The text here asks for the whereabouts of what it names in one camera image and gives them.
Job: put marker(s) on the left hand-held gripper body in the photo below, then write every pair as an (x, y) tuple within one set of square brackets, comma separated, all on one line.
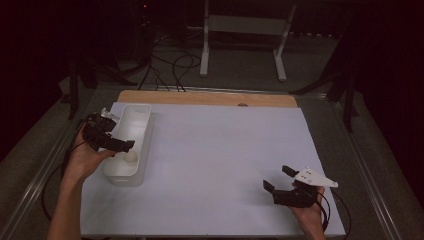
[(100, 133)]

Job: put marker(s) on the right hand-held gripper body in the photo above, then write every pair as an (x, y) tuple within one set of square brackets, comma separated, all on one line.
[(311, 180)]

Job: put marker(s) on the white plastic bin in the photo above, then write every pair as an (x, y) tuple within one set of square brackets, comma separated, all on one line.
[(133, 120)]

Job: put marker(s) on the person's left hand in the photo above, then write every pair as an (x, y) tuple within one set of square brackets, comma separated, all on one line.
[(83, 160)]

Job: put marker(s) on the person's right hand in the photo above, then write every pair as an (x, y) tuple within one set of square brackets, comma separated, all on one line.
[(311, 218)]

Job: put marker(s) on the black stand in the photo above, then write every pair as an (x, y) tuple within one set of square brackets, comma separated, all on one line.
[(349, 106), (73, 96)]

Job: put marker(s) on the white table mat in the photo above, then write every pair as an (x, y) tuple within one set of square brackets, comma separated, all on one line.
[(233, 150)]

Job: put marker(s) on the white metal stand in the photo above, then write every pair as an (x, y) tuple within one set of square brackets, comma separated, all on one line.
[(246, 25)]

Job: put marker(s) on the metal floor rail frame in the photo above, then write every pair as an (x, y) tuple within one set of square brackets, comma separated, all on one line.
[(33, 190)]

